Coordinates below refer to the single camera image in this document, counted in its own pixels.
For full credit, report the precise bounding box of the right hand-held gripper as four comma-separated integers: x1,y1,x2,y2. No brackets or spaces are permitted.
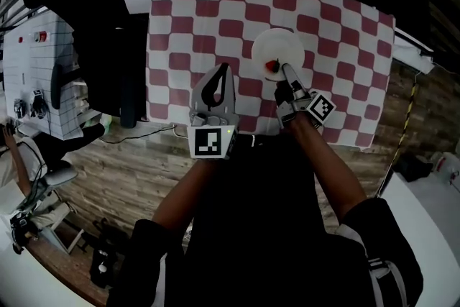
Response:
274,63,338,130

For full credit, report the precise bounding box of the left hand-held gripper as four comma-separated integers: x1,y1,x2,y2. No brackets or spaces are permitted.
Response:
186,63,240,161

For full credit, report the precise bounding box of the white round plate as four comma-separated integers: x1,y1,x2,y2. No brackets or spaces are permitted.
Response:
251,27,306,81

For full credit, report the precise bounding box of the person's left forearm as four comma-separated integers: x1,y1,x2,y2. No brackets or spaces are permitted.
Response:
150,157,221,232

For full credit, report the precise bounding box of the person's right forearm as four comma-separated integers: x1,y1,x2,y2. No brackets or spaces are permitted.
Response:
288,114,368,227

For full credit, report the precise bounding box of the red white checkered table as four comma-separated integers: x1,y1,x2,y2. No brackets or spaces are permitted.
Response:
145,0,397,150

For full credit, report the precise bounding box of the white low platform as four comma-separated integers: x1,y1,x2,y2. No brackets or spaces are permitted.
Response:
392,28,436,75

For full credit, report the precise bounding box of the yellow black hazard tape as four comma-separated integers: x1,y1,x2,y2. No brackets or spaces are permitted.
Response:
390,81,420,163

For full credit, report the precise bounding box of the black office chair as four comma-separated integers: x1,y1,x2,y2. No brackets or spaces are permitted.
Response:
22,0,149,131

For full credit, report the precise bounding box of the person's black clothing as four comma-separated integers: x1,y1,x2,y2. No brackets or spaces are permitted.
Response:
107,132,425,307

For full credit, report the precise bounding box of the black bag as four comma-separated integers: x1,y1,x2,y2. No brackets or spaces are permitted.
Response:
392,152,434,183

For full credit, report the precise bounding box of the grey seat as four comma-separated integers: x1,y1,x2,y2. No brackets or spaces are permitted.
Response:
45,161,78,186

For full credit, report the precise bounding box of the black boxy device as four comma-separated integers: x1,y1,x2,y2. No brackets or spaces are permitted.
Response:
30,89,48,120

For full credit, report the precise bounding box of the white tiled table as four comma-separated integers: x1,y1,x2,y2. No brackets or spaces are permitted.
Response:
1,9,106,142

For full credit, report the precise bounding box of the white jug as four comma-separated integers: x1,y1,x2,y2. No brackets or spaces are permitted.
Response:
428,150,460,185

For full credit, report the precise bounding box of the dark floor bag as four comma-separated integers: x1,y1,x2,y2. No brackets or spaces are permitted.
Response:
88,219,124,290

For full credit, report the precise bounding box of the small black device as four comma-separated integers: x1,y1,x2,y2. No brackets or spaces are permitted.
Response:
13,98,27,119

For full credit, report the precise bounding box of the plain white table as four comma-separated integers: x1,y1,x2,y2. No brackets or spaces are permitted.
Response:
376,168,460,307

